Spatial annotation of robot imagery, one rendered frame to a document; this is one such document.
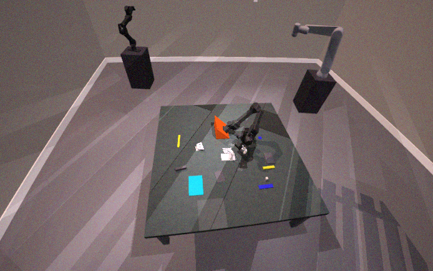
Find cyan flat rectangular plate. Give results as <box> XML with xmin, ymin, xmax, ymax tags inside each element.
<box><xmin>188</xmin><ymin>175</ymin><xmax>203</xmax><ymax>196</ymax></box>

